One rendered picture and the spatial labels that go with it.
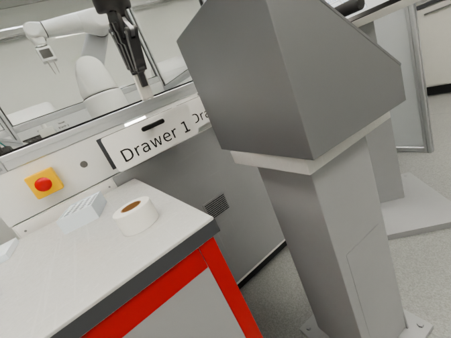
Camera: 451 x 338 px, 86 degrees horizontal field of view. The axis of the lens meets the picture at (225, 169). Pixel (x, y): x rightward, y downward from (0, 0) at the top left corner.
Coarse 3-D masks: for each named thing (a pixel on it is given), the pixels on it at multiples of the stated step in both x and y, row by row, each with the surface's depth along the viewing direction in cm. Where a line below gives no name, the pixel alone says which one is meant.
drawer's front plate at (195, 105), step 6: (186, 102) 95; (192, 102) 96; (198, 102) 97; (192, 108) 96; (198, 108) 98; (204, 108) 99; (192, 114) 96; (198, 114) 98; (204, 114) 99; (204, 120) 99; (198, 126) 98
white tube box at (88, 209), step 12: (96, 192) 69; (72, 204) 68; (84, 204) 63; (96, 204) 62; (60, 216) 60; (72, 216) 57; (84, 216) 58; (96, 216) 59; (60, 228) 57; (72, 228) 58
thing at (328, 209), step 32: (256, 160) 59; (288, 160) 49; (320, 160) 46; (352, 160) 57; (288, 192) 62; (320, 192) 53; (352, 192) 58; (288, 224) 70; (320, 224) 57; (352, 224) 60; (384, 224) 66; (320, 256) 64; (352, 256) 61; (384, 256) 68; (320, 288) 73; (352, 288) 62; (384, 288) 70; (320, 320) 84; (352, 320) 66; (384, 320) 72; (416, 320) 80
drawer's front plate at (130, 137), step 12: (180, 108) 80; (144, 120) 74; (156, 120) 76; (168, 120) 78; (180, 120) 80; (192, 120) 82; (120, 132) 71; (132, 132) 72; (144, 132) 74; (156, 132) 76; (168, 132) 78; (180, 132) 80; (192, 132) 82; (108, 144) 69; (120, 144) 71; (132, 144) 73; (144, 144) 74; (168, 144) 78; (120, 156) 71; (144, 156) 75; (120, 168) 71
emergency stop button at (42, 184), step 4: (36, 180) 68; (40, 180) 68; (44, 180) 68; (48, 180) 69; (36, 184) 68; (40, 184) 68; (44, 184) 68; (48, 184) 69; (36, 188) 68; (40, 188) 68; (44, 188) 69; (48, 188) 69
